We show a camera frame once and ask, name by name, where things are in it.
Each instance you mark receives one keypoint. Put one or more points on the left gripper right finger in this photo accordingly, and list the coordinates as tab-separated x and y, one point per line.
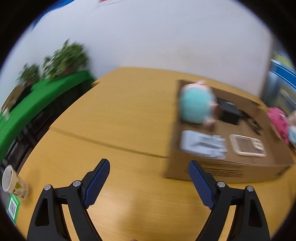
249	222

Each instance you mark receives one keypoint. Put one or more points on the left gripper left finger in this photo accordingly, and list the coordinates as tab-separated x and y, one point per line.
48	221

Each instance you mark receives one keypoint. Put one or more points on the cream clear phone case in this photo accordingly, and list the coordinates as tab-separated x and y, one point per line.
247	146

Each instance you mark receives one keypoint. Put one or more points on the white device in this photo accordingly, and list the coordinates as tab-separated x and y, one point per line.
210	146

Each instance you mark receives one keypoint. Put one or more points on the black sunglasses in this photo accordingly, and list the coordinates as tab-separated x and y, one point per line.
251	122

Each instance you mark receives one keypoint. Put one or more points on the black product box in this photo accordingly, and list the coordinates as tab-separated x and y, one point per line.
229	112

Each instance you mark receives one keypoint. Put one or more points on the pig plush teal shirt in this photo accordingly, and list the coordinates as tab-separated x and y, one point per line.
198	104

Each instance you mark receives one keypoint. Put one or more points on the green QR code sticker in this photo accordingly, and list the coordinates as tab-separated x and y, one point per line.
12	208

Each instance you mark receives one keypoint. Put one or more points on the paper cup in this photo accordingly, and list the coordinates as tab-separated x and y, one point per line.
14	184

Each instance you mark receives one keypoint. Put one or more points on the brown cardboard box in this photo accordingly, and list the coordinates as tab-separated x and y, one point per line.
234	168

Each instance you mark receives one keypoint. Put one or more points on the green covered side table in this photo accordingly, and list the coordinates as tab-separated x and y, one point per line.
43	93

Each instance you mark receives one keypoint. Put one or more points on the pink plush toy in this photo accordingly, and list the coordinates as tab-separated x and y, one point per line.
279	123

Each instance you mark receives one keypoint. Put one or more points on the blue white plush toy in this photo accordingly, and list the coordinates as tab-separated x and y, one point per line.
291	120

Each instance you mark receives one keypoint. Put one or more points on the small potted plant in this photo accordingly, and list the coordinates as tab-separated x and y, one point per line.
29	74

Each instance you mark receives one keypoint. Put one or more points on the large potted plant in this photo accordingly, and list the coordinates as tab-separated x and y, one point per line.
71	58

